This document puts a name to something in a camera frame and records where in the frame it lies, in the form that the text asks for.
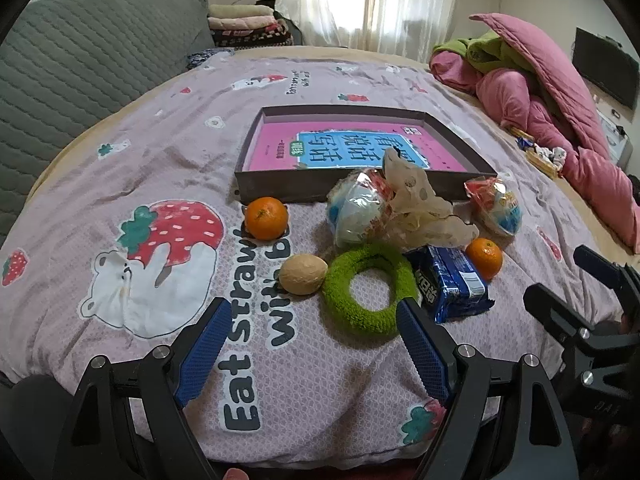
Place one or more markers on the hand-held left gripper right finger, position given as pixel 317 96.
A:
pixel 425 355

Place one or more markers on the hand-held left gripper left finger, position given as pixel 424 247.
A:
pixel 205 355

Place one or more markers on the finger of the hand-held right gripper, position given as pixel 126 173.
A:
pixel 600 265
pixel 555 310

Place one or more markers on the blue snack packet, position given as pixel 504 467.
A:
pixel 452 276

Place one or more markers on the small orange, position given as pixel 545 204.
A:
pixel 484 259

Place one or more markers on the plastic-wrapped snack cup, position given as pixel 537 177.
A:
pixel 356 216
pixel 500 208

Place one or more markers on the tan walnut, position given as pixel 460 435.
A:
pixel 302 274

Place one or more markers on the large orange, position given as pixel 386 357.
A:
pixel 266 218

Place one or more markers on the beige mesh bag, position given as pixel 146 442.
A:
pixel 415 195

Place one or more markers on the brown cardboard box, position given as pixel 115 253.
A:
pixel 280 186

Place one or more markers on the person's left hand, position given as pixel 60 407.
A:
pixel 235 475

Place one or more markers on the snack wrappers near quilt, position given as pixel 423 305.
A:
pixel 540 164

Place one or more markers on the white patterned wrapper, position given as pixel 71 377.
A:
pixel 552 155

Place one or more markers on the white cabinet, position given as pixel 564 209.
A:
pixel 615 135

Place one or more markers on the small blue wrapper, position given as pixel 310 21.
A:
pixel 524 143

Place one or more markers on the pink quilt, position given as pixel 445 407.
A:
pixel 560 90

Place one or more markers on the black television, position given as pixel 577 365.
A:
pixel 605 67

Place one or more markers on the green blanket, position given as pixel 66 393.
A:
pixel 480 52

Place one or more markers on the blue knit cloth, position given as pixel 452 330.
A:
pixel 205 56

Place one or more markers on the checkered folded blanket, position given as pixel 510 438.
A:
pixel 255 37

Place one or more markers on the grey quilted headboard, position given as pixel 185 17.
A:
pixel 75 60

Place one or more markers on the pink folded blanket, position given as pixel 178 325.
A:
pixel 240 22

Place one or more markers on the cream folded blanket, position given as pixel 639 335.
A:
pixel 240 10

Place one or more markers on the white sheer curtain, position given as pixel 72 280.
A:
pixel 370 0

